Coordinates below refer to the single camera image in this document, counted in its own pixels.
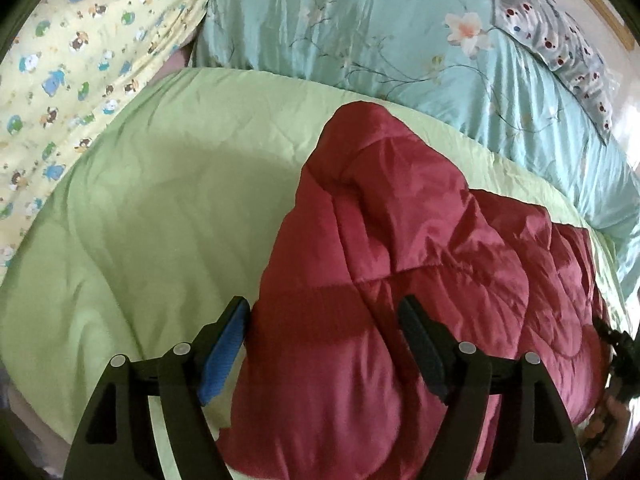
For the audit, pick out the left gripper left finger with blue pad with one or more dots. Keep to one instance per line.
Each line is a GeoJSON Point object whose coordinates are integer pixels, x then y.
{"type": "Point", "coordinates": [115, 438]}

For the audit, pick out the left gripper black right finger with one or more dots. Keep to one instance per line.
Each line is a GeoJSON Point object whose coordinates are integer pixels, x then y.
{"type": "Point", "coordinates": [534, 438]}

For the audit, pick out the red quilted padded jacket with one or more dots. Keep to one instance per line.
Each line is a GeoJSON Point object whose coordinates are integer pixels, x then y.
{"type": "Point", "coordinates": [328, 388]}

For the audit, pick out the person's right hand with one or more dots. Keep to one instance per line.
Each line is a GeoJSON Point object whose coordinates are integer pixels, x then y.
{"type": "Point", "coordinates": [610, 421]}

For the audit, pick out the light green bed quilt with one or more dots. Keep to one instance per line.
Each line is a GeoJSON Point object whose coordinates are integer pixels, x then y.
{"type": "Point", "coordinates": [175, 209]}

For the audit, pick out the grey spotted pillow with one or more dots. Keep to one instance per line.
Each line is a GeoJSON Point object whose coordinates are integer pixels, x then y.
{"type": "Point", "coordinates": [556, 39]}

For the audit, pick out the teal floral duvet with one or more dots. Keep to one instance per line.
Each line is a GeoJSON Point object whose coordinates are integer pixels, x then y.
{"type": "Point", "coordinates": [446, 59]}

